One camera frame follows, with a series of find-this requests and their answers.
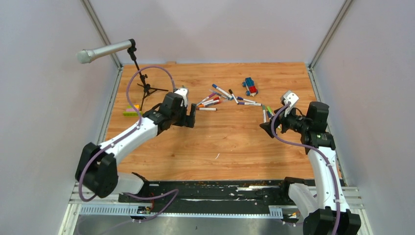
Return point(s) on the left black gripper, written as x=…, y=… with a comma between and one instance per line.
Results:
x=187, y=120

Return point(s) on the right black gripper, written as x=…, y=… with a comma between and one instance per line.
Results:
x=282, y=120

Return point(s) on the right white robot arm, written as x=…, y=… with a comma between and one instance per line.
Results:
x=326, y=212

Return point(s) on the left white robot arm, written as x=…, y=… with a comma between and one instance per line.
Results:
x=97, y=167

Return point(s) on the light green white marker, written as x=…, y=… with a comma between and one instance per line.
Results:
x=269, y=110

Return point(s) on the brown capped white marker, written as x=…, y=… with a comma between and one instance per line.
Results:
x=206, y=109

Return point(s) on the orange capped white marker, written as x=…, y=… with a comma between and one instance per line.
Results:
x=206, y=104

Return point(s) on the blue red toy brick car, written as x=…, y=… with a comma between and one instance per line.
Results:
x=249, y=84

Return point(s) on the red capped white marker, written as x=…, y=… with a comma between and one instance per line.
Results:
x=217, y=102

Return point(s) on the dark blue capped marker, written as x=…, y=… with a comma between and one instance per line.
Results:
x=245, y=100

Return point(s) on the grey capped marker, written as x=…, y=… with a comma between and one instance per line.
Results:
x=219, y=94

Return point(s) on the blue capped white marker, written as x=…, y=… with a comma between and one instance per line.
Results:
x=230, y=97

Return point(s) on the black capped white marker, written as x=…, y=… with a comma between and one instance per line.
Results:
x=233, y=96

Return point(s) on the black microphone tripod stand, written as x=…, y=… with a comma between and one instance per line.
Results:
x=147, y=88

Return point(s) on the silver microphone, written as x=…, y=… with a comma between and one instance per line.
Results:
x=89, y=55

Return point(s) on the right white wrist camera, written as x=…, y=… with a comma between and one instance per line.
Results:
x=289, y=98

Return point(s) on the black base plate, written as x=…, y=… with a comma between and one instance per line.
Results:
x=217, y=197

